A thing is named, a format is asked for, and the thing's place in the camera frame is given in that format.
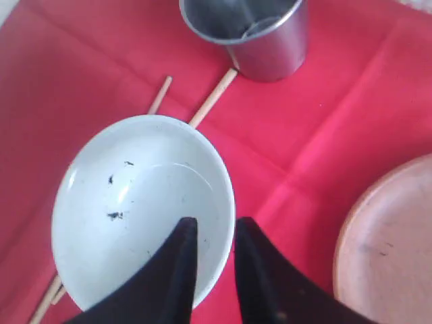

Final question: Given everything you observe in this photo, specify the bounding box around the red table cloth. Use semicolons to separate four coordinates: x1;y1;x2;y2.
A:
1;1;431;323

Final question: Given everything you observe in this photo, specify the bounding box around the stainless steel cup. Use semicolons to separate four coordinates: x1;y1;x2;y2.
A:
179;0;308;82

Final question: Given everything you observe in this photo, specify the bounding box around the left wooden chopstick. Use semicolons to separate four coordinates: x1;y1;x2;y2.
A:
51;76;173;305

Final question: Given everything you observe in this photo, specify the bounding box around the brown wooden plate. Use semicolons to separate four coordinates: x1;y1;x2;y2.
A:
333;155;431;323

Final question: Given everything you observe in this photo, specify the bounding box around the wooden chopstick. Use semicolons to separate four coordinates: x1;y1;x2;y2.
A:
29;68;238;323
51;76;173;305

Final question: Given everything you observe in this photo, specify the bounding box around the right wooden chopstick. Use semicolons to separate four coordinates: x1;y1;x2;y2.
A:
29;68;238;323

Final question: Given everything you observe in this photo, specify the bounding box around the white ceramic bowl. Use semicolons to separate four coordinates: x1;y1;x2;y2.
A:
51;115;236;311

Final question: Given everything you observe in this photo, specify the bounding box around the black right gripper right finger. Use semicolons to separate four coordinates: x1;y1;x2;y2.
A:
234;217;371;323

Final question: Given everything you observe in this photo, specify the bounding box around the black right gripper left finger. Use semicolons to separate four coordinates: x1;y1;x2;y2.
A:
67;217;198;323

